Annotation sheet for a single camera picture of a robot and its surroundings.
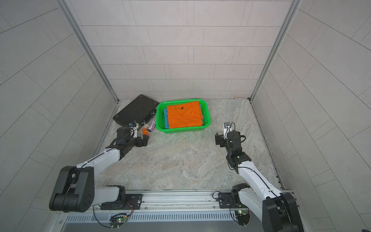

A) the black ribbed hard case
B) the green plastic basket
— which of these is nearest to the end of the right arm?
the green plastic basket

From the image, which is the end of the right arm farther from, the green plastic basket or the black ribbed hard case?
the black ribbed hard case

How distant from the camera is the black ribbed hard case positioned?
3.35 feet
